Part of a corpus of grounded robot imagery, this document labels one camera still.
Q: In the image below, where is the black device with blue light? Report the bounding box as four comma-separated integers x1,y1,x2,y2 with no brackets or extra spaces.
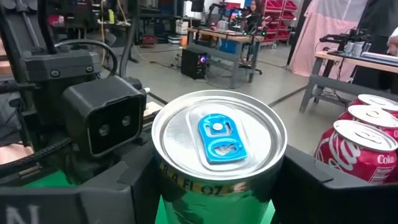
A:
180,48,208,80

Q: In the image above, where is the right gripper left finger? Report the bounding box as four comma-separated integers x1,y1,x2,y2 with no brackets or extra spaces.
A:
0,139,161,224

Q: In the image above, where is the slim Red Bull can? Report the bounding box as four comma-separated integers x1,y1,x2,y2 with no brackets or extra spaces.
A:
151,89,289,224

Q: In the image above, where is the green table mat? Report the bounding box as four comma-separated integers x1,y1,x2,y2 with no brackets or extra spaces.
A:
21,169,276,224

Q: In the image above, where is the red parts bin rack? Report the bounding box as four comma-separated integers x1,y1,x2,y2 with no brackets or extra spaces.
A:
261,0,299,47

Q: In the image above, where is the red Coca-Cola can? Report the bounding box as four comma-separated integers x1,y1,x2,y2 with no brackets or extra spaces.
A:
313,119,398,184
349,93,398,111

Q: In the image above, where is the white cloth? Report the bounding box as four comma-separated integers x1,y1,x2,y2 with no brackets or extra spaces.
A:
289,0,368,82

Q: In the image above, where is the blue bin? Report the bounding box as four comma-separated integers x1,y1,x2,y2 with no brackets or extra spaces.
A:
219,39,239,54

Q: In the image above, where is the black cloth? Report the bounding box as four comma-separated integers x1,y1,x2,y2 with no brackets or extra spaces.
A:
357,0,398,91

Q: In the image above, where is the red soda can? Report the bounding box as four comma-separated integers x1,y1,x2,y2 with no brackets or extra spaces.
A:
337,105,398,141

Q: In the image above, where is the person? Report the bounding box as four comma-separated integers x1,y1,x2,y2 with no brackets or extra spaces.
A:
387,26,398,57
244,0,265,35

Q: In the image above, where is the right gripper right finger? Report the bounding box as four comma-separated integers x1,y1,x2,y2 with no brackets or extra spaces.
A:
270,144,398,224

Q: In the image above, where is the white storage box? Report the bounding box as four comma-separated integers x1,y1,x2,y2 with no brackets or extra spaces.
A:
175,19,190,35

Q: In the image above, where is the wooden top gray table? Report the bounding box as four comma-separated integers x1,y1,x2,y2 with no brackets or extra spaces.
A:
298,51,398,113

